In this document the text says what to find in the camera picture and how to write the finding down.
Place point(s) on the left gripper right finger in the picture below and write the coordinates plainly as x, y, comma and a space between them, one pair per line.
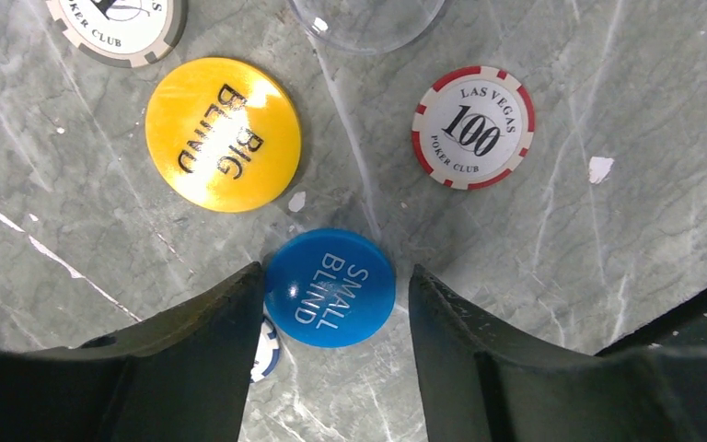
482, 379

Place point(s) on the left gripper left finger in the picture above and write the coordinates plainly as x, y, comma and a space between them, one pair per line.
181, 375

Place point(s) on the blue small blind button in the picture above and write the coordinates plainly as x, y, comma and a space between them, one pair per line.
330, 288

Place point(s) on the yellow big blind button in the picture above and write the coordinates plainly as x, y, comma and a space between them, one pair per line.
223, 134

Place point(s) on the grey poker chip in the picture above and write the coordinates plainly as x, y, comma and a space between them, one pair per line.
127, 33

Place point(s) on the clear dealer button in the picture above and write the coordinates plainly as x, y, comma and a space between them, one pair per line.
366, 26

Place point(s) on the blue poker chip right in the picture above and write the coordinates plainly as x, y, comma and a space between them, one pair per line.
268, 352

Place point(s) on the red poker chip lower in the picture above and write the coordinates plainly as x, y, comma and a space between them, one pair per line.
473, 127

